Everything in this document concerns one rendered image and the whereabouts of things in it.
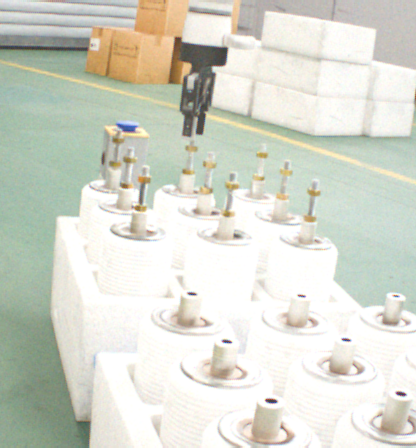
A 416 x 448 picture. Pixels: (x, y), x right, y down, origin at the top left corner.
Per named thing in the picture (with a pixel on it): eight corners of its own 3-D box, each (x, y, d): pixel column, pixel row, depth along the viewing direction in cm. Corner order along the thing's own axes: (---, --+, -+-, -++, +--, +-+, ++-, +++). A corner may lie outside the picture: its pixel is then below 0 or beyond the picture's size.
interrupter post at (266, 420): (254, 443, 65) (261, 408, 64) (245, 429, 68) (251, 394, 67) (283, 442, 66) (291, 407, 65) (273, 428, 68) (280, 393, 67)
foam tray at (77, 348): (76, 422, 114) (83, 301, 109) (50, 314, 150) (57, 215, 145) (339, 420, 124) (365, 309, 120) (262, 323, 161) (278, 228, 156)
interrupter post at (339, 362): (332, 376, 80) (339, 345, 79) (323, 366, 82) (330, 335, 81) (355, 375, 80) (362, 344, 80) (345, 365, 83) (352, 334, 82)
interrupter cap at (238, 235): (190, 229, 122) (191, 224, 122) (243, 233, 124) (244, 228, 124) (203, 246, 115) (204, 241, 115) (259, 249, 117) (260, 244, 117)
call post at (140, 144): (91, 304, 158) (109, 135, 150) (87, 291, 164) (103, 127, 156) (129, 306, 160) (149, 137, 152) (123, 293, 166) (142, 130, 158)
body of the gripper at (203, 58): (188, 36, 140) (181, 90, 142) (176, 37, 132) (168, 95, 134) (233, 42, 138) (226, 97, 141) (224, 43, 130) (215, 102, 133)
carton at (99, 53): (122, 71, 560) (128, 28, 552) (143, 76, 543) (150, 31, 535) (84, 71, 541) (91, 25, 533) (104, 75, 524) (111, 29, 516)
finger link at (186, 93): (184, 73, 131) (181, 109, 134) (181, 77, 130) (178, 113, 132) (201, 76, 131) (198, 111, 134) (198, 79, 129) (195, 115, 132)
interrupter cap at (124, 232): (176, 236, 118) (177, 231, 118) (148, 247, 112) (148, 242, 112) (128, 223, 121) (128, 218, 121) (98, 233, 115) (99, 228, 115)
